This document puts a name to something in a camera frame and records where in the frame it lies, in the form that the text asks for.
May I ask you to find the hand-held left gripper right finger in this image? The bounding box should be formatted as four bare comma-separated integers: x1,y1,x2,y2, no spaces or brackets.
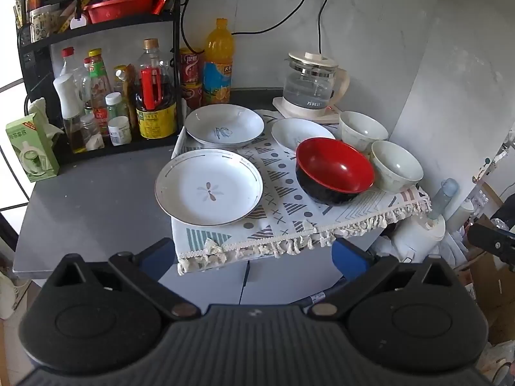
304,237,464,321

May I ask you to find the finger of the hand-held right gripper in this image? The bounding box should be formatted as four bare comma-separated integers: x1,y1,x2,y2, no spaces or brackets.
467,222,515,272

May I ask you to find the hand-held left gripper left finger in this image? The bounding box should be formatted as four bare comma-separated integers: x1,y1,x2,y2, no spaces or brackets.
49,237,202,323

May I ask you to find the white plate with grey flower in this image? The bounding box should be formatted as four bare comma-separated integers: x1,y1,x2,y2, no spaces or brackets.
155,149,264,226

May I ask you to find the red and black bowl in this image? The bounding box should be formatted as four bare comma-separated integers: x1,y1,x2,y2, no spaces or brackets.
295,137,376,206

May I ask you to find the white ceramic bowl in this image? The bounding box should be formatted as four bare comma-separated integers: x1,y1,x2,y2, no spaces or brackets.
338,111,389,153
370,141,424,194

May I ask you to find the small plain white plate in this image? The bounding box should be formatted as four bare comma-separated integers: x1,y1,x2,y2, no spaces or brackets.
271,118,336,154

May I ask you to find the white plate with blue print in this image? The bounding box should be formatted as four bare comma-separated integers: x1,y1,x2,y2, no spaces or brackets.
185,104,265,148

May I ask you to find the brown cardboard box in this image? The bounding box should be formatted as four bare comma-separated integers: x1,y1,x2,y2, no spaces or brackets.
459,213,515,346

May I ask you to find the translucent blue bottle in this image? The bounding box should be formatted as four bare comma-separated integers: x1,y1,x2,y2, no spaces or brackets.
430,178,459,220

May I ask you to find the patterned fringed table cloth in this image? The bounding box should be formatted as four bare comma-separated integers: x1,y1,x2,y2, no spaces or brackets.
171,108,431,276

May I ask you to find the small white pill bottle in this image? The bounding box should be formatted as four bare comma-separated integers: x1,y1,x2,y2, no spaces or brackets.
108,116,133,146

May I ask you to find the small clear glass jar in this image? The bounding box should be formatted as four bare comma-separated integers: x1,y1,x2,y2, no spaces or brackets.
80,115,101,141

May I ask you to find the cream kettle base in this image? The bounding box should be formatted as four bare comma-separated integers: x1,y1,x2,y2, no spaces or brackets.
272,96,344,124

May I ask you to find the green cardboard box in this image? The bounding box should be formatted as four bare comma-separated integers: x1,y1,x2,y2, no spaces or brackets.
5,113,61,183

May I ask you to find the red drink can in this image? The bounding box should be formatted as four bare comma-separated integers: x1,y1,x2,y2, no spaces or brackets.
180,47,205,85
182,82,204,109

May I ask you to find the yellowish squeeze bottle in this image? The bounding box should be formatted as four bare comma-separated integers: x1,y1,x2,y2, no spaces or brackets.
113,64,135,117

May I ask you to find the white oil spray bottle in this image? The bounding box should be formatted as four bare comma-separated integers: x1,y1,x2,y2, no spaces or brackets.
53,73,87,153

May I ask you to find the glass electric kettle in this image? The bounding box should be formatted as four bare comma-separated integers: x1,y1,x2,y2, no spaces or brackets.
283,51,350,109

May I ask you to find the white crumpled cloth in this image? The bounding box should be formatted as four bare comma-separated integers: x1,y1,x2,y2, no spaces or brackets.
27,97,65,137

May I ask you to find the orange juice bottle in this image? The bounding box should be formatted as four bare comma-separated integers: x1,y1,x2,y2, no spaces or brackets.
202,18,234,105

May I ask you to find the clear bottle with red cap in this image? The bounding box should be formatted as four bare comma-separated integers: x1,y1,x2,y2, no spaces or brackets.
60,47,81,77

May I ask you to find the black metal shelf rack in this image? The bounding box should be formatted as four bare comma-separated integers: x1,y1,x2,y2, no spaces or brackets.
16,0,182,165

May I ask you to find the red plastic basket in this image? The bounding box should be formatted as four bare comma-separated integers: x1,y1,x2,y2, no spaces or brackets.
84,0,159,24

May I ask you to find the patterned ceramic cup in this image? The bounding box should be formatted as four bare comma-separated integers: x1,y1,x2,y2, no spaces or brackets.
29,5,61,43

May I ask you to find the black power cable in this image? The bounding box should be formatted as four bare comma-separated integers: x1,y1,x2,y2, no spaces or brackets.
231,0,314,37
318,0,339,55
180,0,201,55

